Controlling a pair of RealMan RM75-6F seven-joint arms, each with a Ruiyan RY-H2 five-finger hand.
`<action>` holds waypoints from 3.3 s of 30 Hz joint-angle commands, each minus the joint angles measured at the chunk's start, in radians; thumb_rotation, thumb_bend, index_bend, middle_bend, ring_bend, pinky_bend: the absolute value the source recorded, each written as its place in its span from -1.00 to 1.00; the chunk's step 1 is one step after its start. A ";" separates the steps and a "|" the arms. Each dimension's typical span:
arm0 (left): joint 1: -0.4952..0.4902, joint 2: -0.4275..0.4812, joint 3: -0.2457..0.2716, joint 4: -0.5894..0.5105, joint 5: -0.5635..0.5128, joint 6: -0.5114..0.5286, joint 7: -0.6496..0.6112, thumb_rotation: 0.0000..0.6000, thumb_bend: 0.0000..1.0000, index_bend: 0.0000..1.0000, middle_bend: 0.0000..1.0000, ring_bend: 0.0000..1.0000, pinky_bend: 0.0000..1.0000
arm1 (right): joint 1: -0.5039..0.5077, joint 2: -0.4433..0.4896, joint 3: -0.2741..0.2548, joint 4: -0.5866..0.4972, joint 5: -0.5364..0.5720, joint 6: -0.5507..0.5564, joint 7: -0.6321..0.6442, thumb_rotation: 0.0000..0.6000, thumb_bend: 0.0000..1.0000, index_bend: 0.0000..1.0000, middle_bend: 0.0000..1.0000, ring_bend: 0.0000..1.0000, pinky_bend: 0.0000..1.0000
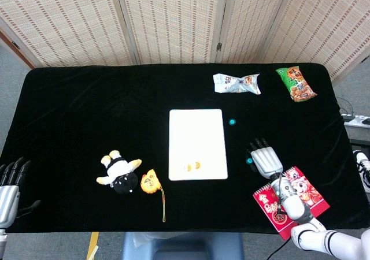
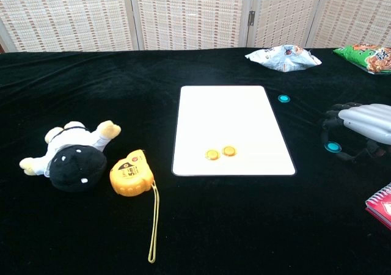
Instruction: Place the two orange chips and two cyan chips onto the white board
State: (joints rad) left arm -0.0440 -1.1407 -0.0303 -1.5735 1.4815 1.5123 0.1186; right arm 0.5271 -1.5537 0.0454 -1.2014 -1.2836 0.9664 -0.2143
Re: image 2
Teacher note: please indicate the green snack bag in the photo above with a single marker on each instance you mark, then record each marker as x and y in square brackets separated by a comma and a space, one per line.
[366, 58]

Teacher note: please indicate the orange button bottom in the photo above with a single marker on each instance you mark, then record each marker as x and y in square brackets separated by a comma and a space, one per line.
[212, 154]

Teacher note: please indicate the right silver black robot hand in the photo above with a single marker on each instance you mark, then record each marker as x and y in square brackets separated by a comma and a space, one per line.
[366, 122]

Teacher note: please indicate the bamboo folding screen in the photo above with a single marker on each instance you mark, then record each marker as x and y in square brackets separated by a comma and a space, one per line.
[189, 15]

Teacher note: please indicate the orange button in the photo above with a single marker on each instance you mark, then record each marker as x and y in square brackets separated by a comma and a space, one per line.
[229, 150]
[212, 154]

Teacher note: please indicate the teal button top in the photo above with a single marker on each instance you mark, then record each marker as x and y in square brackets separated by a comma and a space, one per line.
[284, 98]

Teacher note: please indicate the white crumpled snack bag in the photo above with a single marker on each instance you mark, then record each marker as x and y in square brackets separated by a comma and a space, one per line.
[281, 59]

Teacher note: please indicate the yellow tape measure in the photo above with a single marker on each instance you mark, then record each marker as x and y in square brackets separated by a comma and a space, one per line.
[129, 177]

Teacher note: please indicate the teal button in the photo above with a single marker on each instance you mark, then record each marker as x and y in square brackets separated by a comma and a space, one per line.
[284, 98]
[333, 147]

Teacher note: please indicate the red spiral desk calendar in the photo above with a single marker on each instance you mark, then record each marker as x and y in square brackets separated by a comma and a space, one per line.
[383, 209]

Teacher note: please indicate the white black plush toy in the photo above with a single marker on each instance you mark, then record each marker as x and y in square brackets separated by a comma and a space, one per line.
[76, 165]

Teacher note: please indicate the black velvet tablecloth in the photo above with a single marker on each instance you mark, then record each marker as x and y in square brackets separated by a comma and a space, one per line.
[91, 88]

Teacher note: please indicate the white magnetic board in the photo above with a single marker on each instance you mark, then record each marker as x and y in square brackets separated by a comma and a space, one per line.
[226, 119]

